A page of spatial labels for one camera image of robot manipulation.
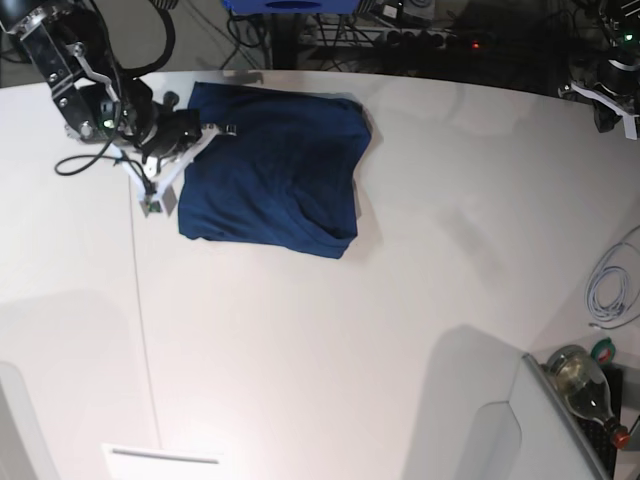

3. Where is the dark blue t-shirt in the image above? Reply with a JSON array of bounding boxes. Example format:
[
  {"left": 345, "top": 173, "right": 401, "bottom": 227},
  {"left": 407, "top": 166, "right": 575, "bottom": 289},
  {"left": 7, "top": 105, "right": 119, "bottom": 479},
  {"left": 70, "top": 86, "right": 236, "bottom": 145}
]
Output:
[{"left": 178, "top": 82, "right": 372, "bottom": 259}]

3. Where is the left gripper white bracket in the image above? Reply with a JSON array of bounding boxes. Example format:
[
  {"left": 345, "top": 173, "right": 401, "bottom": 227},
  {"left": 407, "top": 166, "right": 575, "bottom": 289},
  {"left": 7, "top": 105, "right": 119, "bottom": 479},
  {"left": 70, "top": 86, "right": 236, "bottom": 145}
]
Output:
[{"left": 558, "top": 59, "right": 639, "bottom": 140}]

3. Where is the clear glass bottle red cap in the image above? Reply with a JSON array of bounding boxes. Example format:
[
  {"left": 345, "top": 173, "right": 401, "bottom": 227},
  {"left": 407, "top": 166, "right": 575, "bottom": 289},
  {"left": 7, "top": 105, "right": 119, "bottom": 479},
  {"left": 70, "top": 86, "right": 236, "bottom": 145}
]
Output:
[{"left": 546, "top": 345, "right": 631, "bottom": 450}]

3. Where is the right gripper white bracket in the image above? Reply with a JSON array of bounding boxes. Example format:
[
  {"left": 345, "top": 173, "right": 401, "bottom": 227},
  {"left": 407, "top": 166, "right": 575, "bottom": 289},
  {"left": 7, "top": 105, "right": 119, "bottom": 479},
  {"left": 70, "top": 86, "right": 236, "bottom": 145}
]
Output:
[{"left": 109, "top": 92, "right": 237, "bottom": 216}]

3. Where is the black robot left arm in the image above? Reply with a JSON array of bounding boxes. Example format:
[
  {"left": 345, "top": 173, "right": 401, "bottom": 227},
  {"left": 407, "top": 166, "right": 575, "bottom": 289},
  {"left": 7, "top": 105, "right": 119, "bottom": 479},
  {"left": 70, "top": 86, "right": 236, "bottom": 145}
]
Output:
[{"left": 558, "top": 1, "right": 639, "bottom": 141}]

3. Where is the blue plastic crate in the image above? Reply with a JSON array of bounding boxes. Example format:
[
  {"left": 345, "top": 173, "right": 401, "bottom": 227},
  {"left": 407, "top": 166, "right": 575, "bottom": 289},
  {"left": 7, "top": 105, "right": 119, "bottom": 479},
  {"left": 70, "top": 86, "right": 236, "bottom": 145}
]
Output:
[{"left": 223, "top": 0, "right": 360, "bottom": 15}]

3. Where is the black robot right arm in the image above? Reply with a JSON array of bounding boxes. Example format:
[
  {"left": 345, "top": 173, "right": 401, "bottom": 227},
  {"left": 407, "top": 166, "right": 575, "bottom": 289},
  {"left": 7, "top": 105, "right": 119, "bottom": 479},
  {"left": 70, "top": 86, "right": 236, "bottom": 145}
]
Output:
[{"left": 1, "top": 1, "right": 236, "bottom": 215}]

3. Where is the black power strip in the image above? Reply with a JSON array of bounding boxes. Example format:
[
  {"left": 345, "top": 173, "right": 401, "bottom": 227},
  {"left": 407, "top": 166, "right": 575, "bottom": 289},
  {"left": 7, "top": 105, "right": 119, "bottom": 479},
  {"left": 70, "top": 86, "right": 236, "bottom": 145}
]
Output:
[{"left": 382, "top": 29, "right": 499, "bottom": 52}]

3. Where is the green tape roll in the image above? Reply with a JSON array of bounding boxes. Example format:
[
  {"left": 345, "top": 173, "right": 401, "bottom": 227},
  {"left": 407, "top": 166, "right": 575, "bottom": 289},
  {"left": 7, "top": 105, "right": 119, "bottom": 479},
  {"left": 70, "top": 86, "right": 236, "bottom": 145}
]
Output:
[{"left": 591, "top": 337, "right": 616, "bottom": 365}]

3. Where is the light blue coiled cable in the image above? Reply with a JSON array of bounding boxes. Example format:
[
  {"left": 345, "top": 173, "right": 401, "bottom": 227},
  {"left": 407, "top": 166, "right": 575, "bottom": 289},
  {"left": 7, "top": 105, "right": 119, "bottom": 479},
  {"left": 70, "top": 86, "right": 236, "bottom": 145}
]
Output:
[{"left": 585, "top": 237, "right": 640, "bottom": 330}]

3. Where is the black table leg post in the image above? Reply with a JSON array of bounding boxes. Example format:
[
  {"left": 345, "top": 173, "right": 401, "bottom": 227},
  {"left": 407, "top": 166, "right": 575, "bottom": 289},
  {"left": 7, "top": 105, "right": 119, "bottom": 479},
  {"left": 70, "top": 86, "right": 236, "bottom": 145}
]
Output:
[{"left": 270, "top": 13, "right": 303, "bottom": 70}]

